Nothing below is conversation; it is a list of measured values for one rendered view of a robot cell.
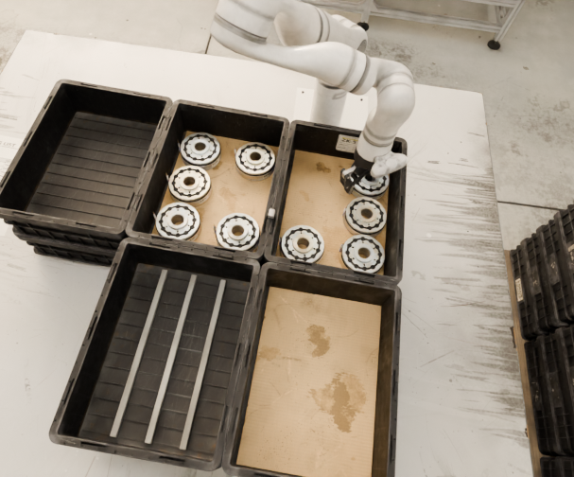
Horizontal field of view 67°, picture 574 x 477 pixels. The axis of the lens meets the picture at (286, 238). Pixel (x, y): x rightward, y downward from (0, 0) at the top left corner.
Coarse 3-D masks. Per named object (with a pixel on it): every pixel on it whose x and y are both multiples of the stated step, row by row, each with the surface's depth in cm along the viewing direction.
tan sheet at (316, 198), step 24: (312, 168) 115; (336, 168) 115; (288, 192) 111; (312, 192) 111; (336, 192) 112; (288, 216) 108; (312, 216) 108; (336, 216) 109; (336, 240) 106; (384, 240) 107; (336, 264) 103
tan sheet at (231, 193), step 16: (224, 144) 116; (240, 144) 117; (224, 160) 114; (224, 176) 112; (240, 176) 112; (224, 192) 109; (240, 192) 110; (256, 192) 110; (208, 208) 107; (224, 208) 107; (240, 208) 108; (256, 208) 108; (176, 224) 104; (208, 224) 105; (208, 240) 103
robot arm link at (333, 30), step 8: (328, 16) 87; (328, 24) 86; (336, 24) 90; (328, 32) 87; (336, 32) 90; (344, 32) 93; (352, 32) 96; (360, 32) 100; (320, 40) 85; (328, 40) 88; (336, 40) 91; (344, 40) 94; (352, 40) 97; (360, 40) 101; (360, 48) 103
